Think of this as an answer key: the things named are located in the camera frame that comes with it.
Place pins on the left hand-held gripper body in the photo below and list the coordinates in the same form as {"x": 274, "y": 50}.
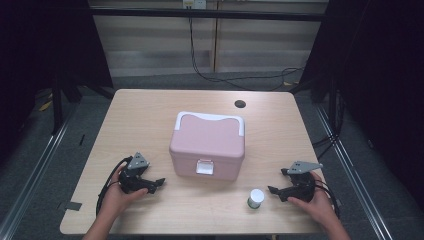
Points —
{"x": 131, "y": 181}

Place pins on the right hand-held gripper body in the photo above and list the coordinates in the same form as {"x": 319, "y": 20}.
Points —
{"x": 303, "y": 185}

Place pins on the pink storage box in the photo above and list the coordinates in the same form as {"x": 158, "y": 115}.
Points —
{"x": 206, "y": 140}

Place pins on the person's left hand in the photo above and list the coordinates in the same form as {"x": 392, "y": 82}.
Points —
{"x": 116, "y": 200}

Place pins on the person's right hand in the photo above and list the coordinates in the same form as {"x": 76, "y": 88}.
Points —
{"x": 318, "y": 206}

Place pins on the black floor tape strip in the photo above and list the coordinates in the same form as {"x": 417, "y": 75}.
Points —
{"x": 82, "y": 140}

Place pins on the black table grommet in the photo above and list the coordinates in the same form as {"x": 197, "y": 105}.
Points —
{"x": 240, "y": 103}

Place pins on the black metal stand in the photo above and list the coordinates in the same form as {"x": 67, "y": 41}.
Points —
{"x": 57, "y": 106}

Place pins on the yellow floor tape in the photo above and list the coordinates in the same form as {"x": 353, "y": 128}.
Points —
{"x": 45, "y": 106}

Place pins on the dark curtain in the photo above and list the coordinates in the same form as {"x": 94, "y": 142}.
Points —
{"x": 383, "y": 83}
{"x": 40, "y": 50}

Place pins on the metal floor rail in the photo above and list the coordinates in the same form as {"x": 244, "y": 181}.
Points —
{"x": 360, "y": 186}
{"x": 30, "y": 180}

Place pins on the black horizontal frame bar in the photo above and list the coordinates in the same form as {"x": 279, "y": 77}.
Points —
{"x": 206, "y": 14}

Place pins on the white wall outlet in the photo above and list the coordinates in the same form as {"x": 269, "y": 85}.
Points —
{"x": 195, "y": 3}

